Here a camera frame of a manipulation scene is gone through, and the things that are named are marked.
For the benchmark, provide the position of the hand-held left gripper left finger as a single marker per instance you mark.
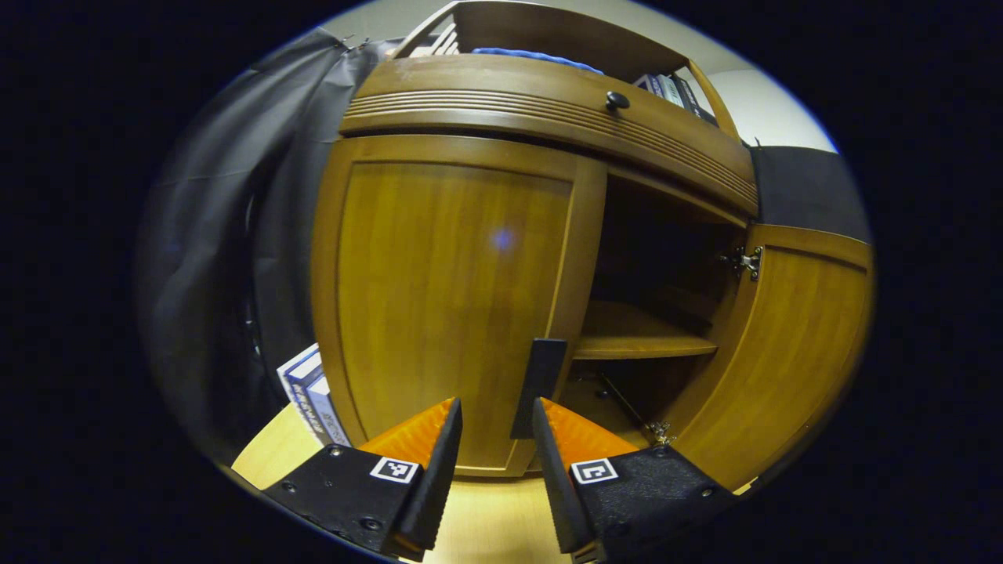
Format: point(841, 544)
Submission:
point(435, 486)

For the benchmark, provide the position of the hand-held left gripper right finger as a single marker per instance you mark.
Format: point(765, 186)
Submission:
point(560, 493)

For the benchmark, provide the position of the wooden double-door shoe cabinet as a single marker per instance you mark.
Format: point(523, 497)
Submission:
point(635, 333)

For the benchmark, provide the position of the wooden shoe cabinet door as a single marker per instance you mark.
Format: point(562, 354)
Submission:
point(783, 352)
point(439, 274)

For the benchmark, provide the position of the metal door hinge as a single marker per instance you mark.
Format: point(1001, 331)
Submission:
point(748, 262)
point(660, 432)

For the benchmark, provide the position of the white spine book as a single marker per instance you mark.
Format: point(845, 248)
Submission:
point(296, 376)

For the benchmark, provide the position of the black backdrop cloth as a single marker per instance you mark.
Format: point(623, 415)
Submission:
point(219, 235)
point(807, 188)

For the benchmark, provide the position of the wooden drawer with black knob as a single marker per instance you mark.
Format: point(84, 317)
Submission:
point(486, 86)

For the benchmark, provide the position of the black book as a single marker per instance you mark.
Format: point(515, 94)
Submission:
point(693, 102)

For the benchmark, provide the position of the light grey book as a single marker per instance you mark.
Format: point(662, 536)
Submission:
point(671, 88)

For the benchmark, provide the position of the dark blue book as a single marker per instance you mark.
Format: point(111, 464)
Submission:
point(646, 82)

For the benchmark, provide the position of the blue folded towel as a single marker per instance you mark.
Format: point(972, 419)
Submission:
point(533, 56)

